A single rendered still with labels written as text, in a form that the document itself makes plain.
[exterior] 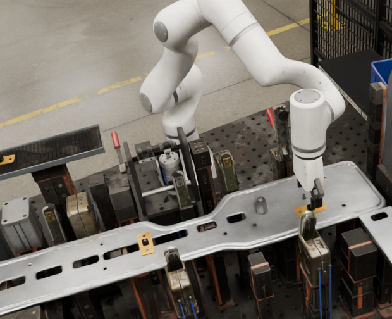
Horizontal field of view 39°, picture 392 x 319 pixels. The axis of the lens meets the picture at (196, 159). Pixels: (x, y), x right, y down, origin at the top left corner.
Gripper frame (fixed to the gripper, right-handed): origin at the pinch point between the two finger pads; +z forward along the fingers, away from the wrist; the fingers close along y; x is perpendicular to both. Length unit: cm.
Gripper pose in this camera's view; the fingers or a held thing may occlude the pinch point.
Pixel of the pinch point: (309, 193)
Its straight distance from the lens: 153.5
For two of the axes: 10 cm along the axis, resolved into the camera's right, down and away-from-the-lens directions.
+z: 1.4, 7.7, 6.2
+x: 9.6, -2.6, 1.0
